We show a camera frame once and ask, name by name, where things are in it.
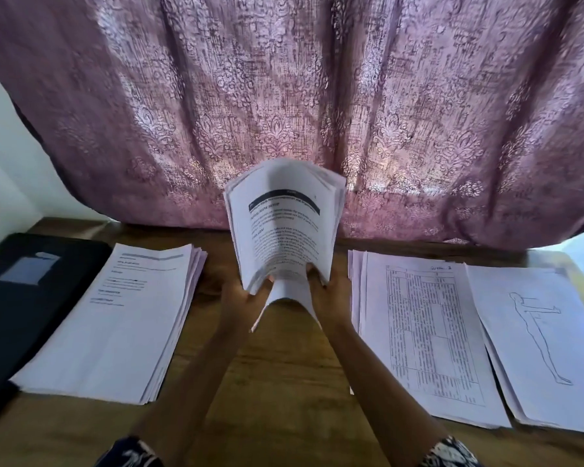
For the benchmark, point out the person's right hand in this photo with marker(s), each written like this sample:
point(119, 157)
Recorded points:
point(329, 301)

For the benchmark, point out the black folder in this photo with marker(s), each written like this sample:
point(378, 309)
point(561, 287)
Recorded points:
point(24, 306)

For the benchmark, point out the table-print paper pile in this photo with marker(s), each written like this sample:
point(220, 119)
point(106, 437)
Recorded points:
point(428, 335)

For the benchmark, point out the pink patterned curtain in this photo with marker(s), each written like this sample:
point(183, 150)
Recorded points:
point(302, 102)

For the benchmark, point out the person's left hand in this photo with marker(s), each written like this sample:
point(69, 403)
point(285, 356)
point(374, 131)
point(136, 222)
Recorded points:
point(238, 306)

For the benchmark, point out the person's left forearm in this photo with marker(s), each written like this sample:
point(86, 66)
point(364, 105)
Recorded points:
point(190, 394)

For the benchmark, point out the person's right forearm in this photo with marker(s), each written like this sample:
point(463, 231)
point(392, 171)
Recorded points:
point(380, 394)

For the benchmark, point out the stack of printed papers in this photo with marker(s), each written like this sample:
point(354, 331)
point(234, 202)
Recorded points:
point(117, 316)

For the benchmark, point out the stack with dark header bar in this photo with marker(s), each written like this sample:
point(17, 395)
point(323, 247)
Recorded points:
point(282, 228)

